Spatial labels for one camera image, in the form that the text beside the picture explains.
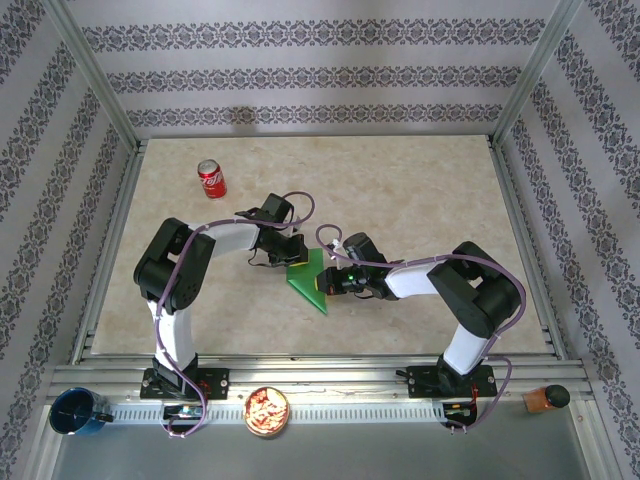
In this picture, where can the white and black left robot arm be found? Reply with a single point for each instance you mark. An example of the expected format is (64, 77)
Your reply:
(175, 335)

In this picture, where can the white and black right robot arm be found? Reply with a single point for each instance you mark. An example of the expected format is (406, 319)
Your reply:
(467, 350)

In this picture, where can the red cola can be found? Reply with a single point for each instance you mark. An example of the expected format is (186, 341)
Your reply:
(212, 182)

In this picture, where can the round bowl of food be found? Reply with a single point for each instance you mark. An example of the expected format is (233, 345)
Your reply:
(266, 411)

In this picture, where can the small controller board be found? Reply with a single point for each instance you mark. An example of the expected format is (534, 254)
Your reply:
(460, 411)
(182, 412)

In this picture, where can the orange jar with black cap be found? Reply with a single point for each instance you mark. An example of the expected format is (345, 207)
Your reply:
(537, 401)

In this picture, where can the blue mug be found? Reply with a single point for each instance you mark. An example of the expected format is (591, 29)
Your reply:
(75, 412)

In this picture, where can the aluminium frame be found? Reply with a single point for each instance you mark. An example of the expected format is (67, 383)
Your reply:
(325, 380)

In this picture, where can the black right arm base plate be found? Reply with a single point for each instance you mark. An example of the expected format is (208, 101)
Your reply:
(422, 382)

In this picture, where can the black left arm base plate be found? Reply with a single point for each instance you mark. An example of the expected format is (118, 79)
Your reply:
(215, 382)

